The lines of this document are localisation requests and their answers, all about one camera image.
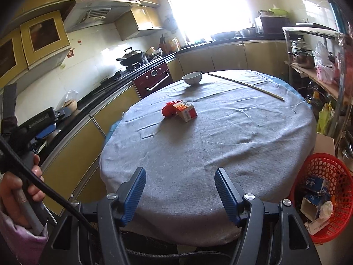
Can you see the pink plastic bag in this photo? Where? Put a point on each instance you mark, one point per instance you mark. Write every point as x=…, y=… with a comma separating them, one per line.
x=324, y=67

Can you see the black wok with lid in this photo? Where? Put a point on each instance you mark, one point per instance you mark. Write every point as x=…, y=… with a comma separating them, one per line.
x=131, y=57

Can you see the cardboard box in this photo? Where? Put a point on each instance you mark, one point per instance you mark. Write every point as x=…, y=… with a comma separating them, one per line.
x=324, y=144

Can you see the white tissue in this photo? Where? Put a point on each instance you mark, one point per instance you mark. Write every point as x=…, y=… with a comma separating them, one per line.
x=326, y=210

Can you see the microwave oven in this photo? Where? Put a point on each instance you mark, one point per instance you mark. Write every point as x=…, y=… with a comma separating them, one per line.
x=271, y=24

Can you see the white ceramic bowl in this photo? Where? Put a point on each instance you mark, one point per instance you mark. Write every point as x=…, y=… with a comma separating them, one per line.
x=193, y=78

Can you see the dark red built-in oven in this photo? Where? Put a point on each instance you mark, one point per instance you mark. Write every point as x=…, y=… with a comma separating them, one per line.
x=153, y=80

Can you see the red wrapper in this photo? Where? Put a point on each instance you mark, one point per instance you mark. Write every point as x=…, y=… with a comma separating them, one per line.
x=169, y=110

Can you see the range hood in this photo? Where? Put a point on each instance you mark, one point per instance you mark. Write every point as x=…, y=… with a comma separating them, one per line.
x=88, y=13

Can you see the blue tissue box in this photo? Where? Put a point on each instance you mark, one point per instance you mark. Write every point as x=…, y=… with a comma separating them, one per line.
x=315, y=184

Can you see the metal storage shelf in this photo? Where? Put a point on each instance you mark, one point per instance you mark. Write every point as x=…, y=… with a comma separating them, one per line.
x=339, y=46

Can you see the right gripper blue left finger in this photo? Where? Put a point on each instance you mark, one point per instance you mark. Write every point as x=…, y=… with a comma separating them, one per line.
x=129, y=195

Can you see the long wooden stick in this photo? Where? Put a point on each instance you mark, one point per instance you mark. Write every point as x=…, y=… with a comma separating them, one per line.
x=249, y=86

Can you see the red and white carton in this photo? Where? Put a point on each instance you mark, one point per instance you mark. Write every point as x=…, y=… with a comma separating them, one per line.
x=185, y=110

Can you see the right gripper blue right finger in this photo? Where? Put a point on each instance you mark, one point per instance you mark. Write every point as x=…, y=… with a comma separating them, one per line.
x=231, y=194

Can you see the grey medicine box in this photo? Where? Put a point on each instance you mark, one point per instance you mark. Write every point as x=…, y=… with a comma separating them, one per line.
x=310, y=207

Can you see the steel pot on shelf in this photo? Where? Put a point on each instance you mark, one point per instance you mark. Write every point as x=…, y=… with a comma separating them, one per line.
x=302, y=58

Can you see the grey tablecloth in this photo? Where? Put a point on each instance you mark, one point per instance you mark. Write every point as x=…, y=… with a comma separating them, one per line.
x=260, y=141

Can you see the gas stove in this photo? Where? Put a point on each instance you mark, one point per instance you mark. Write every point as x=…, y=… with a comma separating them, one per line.
x=136, y=66

